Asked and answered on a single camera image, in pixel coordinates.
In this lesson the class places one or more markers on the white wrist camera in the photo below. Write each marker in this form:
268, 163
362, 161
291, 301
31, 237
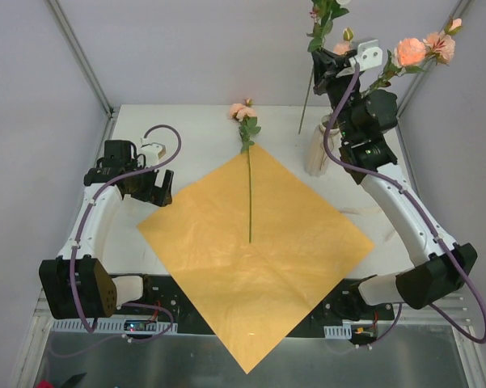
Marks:
153, 151
368, 54

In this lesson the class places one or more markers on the left aluminium frame post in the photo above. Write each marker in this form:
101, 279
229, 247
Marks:
79, 55

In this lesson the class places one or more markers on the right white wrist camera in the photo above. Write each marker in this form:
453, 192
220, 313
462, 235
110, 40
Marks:
368, 54

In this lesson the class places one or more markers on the right white cable duct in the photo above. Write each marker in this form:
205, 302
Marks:
341, 332

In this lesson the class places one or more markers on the left white cable duct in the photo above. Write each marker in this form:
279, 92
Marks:
116, 326

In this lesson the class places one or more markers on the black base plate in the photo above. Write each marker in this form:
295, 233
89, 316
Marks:
330, 313

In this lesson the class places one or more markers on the aluminium front rail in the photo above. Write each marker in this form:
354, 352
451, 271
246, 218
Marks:
452, 306

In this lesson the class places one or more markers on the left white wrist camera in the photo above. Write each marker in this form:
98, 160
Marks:
153, 151

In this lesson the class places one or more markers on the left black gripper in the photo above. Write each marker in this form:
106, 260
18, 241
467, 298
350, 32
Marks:
154, 188

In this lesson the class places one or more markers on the picked flower stem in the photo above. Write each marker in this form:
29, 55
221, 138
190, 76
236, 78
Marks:
410, 55
323, 13
344, 46

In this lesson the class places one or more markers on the orange wrapping paper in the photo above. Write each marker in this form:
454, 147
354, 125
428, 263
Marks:
252, 295

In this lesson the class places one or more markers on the pink flower bouquet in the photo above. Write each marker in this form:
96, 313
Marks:
248, 128

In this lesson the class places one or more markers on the white cable duct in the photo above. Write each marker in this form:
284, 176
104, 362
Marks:
341, 332
116, 326

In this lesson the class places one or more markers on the beige ribbed vase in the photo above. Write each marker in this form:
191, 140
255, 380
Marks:
316, 159

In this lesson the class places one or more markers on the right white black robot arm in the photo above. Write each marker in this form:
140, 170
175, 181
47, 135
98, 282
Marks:
439, 263

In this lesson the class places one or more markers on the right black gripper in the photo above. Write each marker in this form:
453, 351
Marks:
327, 67

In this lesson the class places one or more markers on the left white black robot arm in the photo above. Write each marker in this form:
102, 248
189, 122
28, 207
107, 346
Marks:
76, 283

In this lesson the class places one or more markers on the cream printed ribbon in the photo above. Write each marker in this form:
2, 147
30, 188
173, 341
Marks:
369, 211

